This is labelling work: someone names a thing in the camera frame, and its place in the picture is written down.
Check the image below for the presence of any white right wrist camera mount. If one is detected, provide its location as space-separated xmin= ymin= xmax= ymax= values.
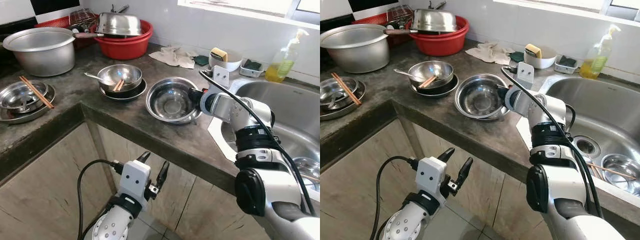
xmin=516 ymin=61 xmax=535 ymax=91
xmin=212 ymin=65 xmax=231 ymax=94

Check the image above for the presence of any upturned steel wok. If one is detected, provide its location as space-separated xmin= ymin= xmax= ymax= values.
xmin=96 ymin=12 xmax=143 ymax=37
xmin=410 ymin=8 xmax=459 ymax=34

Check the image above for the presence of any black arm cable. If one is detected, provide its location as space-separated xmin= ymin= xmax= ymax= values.
xmin=369 ymin=155 xmax=419 ymax=240
xmin=198 ymin=69 xmax=317 ymax=217
xmin=76 ymin=158 xmax=124 ymax=240
xmin=501 ymin=66 xmax=604 ymax=219

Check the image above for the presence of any long wooden chopstick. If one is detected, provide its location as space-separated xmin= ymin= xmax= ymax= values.
xmin=333 ymin=72 xmax=362 ymax=104
xmin=19 ymin=77 xmax=52 ymax=110
xmin=22 ymin=75 xmax=55 ymax=108
xmin=330 ymin=74 xmax=359 ymax=106

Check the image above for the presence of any wide steel mixing bowl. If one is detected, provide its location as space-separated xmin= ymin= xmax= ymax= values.
xmin=454 ymin=73 xmax=511 ymax=121
xmin=145 ymin=76 xmax=204 ymax=125

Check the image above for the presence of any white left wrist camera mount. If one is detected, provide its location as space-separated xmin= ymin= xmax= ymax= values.
xmin=416 ymin=156 xmax=448 ymax=198
xmin=118 ymin=159 xmax=152 ymax=202

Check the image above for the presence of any beige wooden counter cabinet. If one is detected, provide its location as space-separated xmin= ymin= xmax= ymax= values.
xmin=320 ymin=116 xmax=558 ymax=240
xmin=0 ymin=119 xmax=273 ymax=240

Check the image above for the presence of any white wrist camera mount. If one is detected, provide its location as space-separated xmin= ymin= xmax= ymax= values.
xmin=118 ymin=159 xmax=152 ymax=202
xmin=516 ymin=61 xmax=535 ymax=91
xmin=212 ymin=65 xmax=231 ymax=94
xmin=416 ymin=156 xmax=448 ymax=198

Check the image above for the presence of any white window frame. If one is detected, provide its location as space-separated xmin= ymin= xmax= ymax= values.
xmin=177 ymin=0 xmax=321 ymax=27
xmin=492 ymin=0 xmax=640 ymax=24

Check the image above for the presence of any wire mesh strainer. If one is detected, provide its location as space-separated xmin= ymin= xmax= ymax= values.
xmin=387 ymin=4 xmax=415 ymax=26
xmin=69 ymin=8 xmax=99 ymax=30

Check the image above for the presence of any crumpled white cloth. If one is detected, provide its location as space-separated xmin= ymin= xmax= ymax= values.
xmin=148 ymin=45 xmax=199 ymax=70
xmin=464 ymin=41 xmax=514 ymax=66

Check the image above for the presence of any yellow dish soap pump bottle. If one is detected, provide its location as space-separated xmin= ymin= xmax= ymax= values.
xmin=264 ymin=28 xmax=310 ymax=84
xmin=579 ymin=24 xmax=622 ymax=80

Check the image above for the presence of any black shallow bowl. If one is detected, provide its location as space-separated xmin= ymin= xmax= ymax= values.
xmin=99 ymin=78 xmax=148 ymax=102
xmin=410 ymin=74 xmax=460 ymax=98

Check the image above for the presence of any small steel bowl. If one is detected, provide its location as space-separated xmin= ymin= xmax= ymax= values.
xmin=292 ymin=156 xmax=321 ymax=189
xmin=599 ymin=153 xmax=640 ymax=197

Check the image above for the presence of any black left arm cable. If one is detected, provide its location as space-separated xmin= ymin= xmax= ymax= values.
xmin=76 ymin=158 xmax=124 ymax=240
xmin=369 ymin=155 xmax=419 ymax=240

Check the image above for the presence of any steel spoon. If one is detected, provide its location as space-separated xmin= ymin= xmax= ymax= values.
xmin=393 ymin=68 xmax=427 ymax=82
xmin=83 ymin=72 xmax=117 ymax=86

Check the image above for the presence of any shallow steel dish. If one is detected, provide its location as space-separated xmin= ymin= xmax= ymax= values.
xmin=0 ymin=80 xmax=50 ymax=111
xmin=320 ymin=76 xmax=359 ymax=107

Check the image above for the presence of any large aluminium cooking pot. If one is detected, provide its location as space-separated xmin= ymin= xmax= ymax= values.
xmin=2 ymin=27 xmax=76 ymax=77
xmin=320 ymin=24 xmax=391 ymax=74

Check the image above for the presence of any soap dish with green scourer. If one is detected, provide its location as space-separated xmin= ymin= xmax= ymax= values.
xmin=238 ymin=59 xmax=265 ymax=79
xmin=554 ymin=55 xmax=580 ymax=75

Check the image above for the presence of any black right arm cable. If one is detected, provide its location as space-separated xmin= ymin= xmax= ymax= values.
xmin=198 ymin=69 xmax=317 ymax=217
xmin=501 ymin=66 xmax=604 ymax=219

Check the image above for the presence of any red plastic basket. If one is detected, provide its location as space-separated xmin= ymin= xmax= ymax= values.
xmin=351 ymin=12 xmax=396 ymax=26
xmin=34 ymin=15 xmax=76 ymax=31

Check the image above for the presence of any stainless steel sink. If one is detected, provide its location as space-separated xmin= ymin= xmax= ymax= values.
xmin=515 ymin=74 xmax=640 ymax=209
xmin=207 ymin=79 xmax=321 ymax=202

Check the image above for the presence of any red plastic basin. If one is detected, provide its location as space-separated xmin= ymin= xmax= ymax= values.
xmin=406 ymin=15 xmax=470 ymax=57
xmin=91 ymin=19 xmax=154 ymax=61

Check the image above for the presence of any medium steel bowl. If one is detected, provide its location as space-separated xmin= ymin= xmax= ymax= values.
xmin=408 ymin=60 xmax=455 ymax=90
xmin=97 ymin=64 xmax=144 ymax=94

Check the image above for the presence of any wide steel plate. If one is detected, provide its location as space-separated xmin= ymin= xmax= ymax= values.
xmin=320 ymin=80 xmax=367 ymax=121
xmin=0 ymin=84 xmax=57 ymax=125

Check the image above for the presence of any small white bowl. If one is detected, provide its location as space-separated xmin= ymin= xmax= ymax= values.
xmin=523 ymin=46 xmax=558 ymax=70
xmin=208 ymin=50 xmax=244 ymax=73

